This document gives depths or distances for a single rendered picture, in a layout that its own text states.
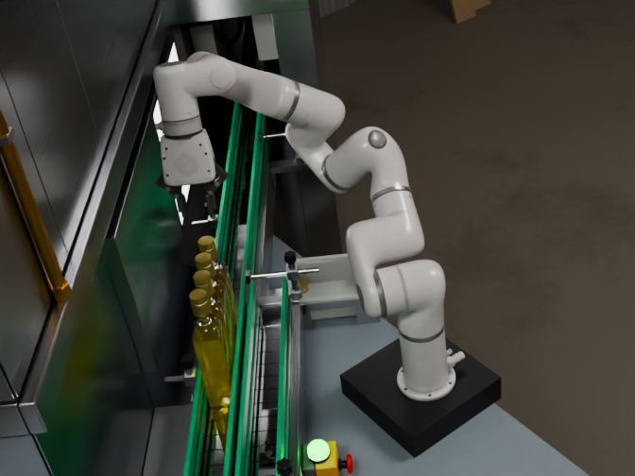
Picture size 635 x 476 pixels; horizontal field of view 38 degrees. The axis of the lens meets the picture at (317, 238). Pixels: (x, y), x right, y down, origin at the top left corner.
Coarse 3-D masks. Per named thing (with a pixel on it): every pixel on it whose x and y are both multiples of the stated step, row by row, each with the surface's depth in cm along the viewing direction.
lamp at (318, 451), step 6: (312, 444) 182; (318, 444) 181; (324, 444) 181; (312, 450) 181; (318, 450) 180; (324, 450) 180; (312, 456) 181; (318, 456) 180; (324, 456) 181; (312, 462) 182; (318, 462) 181
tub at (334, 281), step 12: (300, 264) 233; (312, 264) 233; (324, 264) 233; (336, 264) 233; (348, 264) 233; (312, 276) 235; (324, 276) 235; (336, 276) 235; (348, 276) 235; (288, 288) 224; (312, 288) 234; (324, 288) 233; (336, 288) 233; (348, 288) 232; (300, 300) 220; (312, 300) 219; (324, 300) 219; (336, 300) 219
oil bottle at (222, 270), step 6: (222, 264) 194; (216, 270) 192; (222, 270) 192; (228, 270) 196; (216, 276) 191; (222, 276) 192; (228, 276) 195; (228, 282) 194; (228, 288) 194; (228, 294) 194; (234, 300) 200; (234, 306) 200; (234, 312) 199; (234, 318) 199
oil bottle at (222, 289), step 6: (216, 282) 188; (222, 282) 190; (216, 288) 187; (222, 288) 189; (216, 294) 187; (222, 294) 188; (228, 300) 192; (228, 306) 192; (228, 312) 191; (234, 324) 197; (234, 330) 197; (234, 336) 196; (234, 342) 195
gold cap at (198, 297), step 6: (192, 294) 175; (198, 294) 175; (204, 294) 175; (192, 300) 174; (198, 300) 174; (204, 300) 174; (192, 306) 175; (198, 306) 175; (204, 306) 175; (210, 306) 177; (198, 312) 175; (204, 312) 176; (210, 312) 177
